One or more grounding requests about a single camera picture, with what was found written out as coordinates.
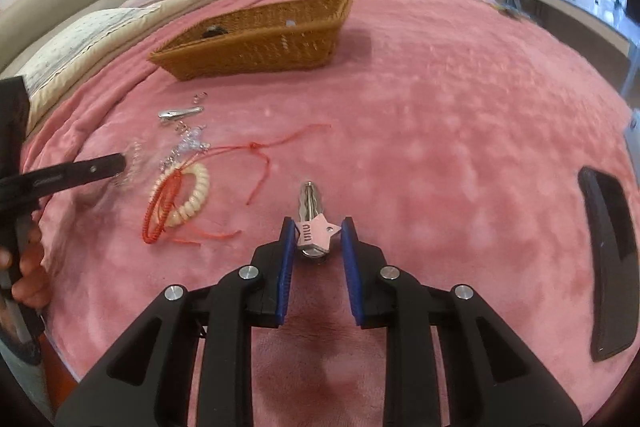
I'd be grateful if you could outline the cream spiral hair tie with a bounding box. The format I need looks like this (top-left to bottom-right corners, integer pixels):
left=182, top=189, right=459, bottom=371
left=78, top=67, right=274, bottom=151
left=149, top=163, right=211, bottom=229

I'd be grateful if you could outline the silver hair clip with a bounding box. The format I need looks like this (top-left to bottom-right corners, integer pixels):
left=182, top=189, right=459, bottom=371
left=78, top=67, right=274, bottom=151
left=158, top=106, right=205, bottom=124

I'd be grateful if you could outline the clear bead bracelet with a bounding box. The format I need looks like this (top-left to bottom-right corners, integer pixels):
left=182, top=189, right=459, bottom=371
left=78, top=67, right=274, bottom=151
left=111, top=140, right=149, bottom=190

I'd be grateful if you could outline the black curved object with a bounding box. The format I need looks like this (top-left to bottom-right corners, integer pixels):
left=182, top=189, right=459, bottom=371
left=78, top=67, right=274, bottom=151
left=577, top=167, right=640, bottom=362

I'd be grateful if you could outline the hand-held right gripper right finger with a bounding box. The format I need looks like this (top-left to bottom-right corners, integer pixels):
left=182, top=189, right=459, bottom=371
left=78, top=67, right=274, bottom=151
left=341, top=216, right=584, bottom=427

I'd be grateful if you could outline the pink plush blanket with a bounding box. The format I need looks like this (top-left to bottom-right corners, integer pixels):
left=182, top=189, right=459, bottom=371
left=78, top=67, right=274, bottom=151
left=19, top=0, right=638, bottom=427

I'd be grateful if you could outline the pink star hair clip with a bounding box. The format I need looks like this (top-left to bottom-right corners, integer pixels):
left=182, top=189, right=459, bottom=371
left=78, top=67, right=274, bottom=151
left=297, top=180, right=342, bottom=263

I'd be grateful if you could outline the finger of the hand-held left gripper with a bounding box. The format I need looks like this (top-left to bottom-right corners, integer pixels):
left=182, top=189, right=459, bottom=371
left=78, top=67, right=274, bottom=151
left=0, top=153, right=127, bottom=212

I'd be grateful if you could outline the person's left hand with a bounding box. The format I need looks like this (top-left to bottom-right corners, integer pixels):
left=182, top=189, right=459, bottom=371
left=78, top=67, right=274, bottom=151
left=0, top=225, right=52, bottom=310

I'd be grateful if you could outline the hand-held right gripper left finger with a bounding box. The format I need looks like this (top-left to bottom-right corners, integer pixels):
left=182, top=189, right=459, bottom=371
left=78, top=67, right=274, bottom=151
left=55, top=216, right=298, bottom=427

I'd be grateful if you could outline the cream patterned pillow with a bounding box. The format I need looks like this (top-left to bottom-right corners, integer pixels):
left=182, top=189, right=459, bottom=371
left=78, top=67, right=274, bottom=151
left=15, top=5, right=162, bottom=132

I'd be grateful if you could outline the red braided cord bracelet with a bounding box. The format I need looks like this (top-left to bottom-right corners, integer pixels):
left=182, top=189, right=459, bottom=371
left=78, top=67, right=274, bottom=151
left=144, top=123, right=333, bottom=249

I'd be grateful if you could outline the silver chain bracelet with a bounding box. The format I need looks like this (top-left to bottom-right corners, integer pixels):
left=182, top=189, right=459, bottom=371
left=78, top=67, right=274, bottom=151
left=159, top=122, right=211, bottom=174

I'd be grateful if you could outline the white desk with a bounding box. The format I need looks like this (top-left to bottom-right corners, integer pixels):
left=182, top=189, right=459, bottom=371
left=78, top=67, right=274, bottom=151
left=503, top=0, right=637, bottom=98

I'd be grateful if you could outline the woven wicker basket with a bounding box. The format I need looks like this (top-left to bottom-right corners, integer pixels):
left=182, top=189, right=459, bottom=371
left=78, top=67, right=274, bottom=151
left=149, top=0, right=353, bottom=82

